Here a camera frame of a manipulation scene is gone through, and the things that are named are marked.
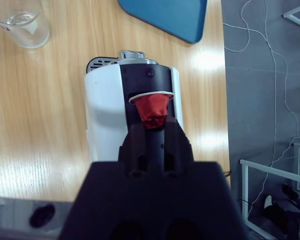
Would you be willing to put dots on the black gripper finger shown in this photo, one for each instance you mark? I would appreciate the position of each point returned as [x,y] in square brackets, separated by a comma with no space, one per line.
[177,147]
[135,150]

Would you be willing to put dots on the red coffee capsule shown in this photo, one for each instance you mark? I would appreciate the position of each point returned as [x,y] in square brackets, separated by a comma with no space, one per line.
[152,110]

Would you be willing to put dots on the clear glass cup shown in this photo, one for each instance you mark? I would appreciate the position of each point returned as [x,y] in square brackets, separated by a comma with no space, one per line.
[27,32]

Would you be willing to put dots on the white capsule coffee machine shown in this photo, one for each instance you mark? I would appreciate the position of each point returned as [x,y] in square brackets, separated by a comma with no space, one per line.
[102,100]

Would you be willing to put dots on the person in dark clothes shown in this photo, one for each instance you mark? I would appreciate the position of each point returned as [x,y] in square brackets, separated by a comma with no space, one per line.
[285,217]

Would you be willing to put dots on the teal plastic tray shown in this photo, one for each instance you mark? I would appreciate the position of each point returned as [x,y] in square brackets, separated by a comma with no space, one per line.
[165,17]

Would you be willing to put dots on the white metal frame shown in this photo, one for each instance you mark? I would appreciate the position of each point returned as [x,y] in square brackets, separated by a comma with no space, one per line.
[296,19]
[243,187]

